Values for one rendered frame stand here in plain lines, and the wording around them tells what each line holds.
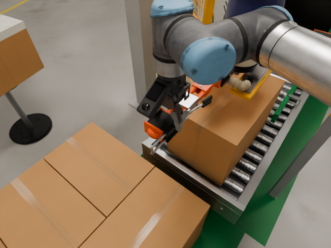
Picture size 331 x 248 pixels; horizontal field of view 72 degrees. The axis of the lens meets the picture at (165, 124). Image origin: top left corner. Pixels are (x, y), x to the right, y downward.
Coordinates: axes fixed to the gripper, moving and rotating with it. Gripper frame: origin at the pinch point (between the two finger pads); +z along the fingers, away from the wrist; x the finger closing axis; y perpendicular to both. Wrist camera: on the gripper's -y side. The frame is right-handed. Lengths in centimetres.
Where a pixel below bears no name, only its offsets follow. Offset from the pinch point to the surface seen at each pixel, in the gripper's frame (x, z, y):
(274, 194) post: -50, 118, 76
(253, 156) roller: -24, 68, 60
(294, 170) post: -50, 81, 76
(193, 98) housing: -1.0, -1.3, 14.3
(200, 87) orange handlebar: 0.5, -1.1, 21.2
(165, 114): 1.2, -2.3, 1.7
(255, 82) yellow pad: -11, 11, 53
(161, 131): -2.2, -2.3, -4.8
